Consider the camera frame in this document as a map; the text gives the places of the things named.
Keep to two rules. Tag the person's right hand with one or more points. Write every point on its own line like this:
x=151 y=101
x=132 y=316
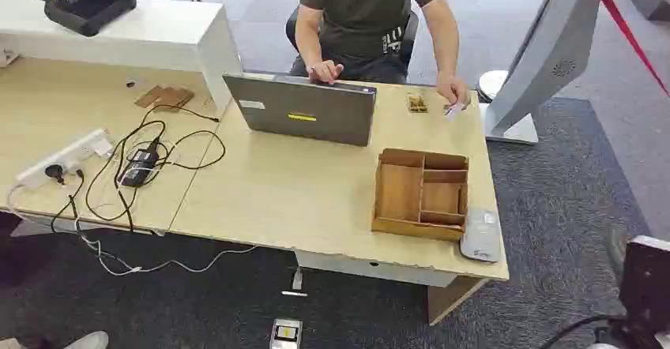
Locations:
x=325 y=70

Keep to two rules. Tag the person's left hand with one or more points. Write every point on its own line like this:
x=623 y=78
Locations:
x=450 y=87

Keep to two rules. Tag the white card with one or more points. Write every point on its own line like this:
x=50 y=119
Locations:
x=454 y=111

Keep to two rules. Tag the small wooden card stack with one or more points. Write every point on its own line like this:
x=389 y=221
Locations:
x=417 y=104

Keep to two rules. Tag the white round base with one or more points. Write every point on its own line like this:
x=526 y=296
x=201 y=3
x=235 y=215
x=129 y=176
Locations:
x=491 y=82

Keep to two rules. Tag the grey laptop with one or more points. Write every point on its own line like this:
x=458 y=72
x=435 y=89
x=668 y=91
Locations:
x=303 y=111

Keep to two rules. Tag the person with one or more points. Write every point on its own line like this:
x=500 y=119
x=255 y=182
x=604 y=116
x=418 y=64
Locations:
x=361 y=17

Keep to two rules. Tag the black office chair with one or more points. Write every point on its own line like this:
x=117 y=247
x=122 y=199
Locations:
x=409 y=38

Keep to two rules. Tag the grey kiosk stand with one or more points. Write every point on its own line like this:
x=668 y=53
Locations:
x=549 y=48

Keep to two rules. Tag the wooden compartment box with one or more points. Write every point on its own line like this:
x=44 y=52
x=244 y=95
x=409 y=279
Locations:
x=400 y=192

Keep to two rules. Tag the grey flat device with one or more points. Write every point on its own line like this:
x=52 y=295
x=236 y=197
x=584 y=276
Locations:
x=480 y=237

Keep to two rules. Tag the white cabinet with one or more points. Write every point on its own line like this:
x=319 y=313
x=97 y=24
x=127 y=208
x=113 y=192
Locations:
x=157 y=35

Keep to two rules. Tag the red strip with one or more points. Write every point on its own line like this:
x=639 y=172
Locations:
x=628 y=35

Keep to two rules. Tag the small dark desk item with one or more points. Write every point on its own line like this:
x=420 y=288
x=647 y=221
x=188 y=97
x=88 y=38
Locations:
x=131 y=83

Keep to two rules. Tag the wooden desk leg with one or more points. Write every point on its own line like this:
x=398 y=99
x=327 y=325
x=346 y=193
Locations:
x=450 y=299

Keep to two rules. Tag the black power adapter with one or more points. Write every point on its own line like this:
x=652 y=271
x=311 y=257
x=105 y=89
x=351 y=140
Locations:
x=137 y=169

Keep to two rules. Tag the black router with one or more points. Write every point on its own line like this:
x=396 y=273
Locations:
x=89 y=7

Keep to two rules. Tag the small silver floor device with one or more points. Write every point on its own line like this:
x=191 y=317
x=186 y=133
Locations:
x=286 y=333

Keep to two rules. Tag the white power strip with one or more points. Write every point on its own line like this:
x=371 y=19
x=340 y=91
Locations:
x=68 y=157

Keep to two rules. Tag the black box with white edge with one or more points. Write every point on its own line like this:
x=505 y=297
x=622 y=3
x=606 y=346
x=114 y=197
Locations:
x=646 y=286

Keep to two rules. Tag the white object at cabinet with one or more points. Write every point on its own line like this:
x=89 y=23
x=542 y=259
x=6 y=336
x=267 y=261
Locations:
x=7 y=58

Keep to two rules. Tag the white shoe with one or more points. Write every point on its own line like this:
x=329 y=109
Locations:
x=89 y=341

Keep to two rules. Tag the white desk bracket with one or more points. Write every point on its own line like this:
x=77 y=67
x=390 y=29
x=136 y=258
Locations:
x=297 y=284

